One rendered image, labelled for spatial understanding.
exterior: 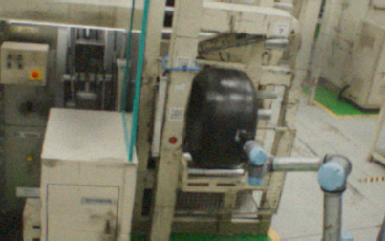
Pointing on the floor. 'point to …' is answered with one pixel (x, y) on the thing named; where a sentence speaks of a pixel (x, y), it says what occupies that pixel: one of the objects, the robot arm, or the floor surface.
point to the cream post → (162, 200)
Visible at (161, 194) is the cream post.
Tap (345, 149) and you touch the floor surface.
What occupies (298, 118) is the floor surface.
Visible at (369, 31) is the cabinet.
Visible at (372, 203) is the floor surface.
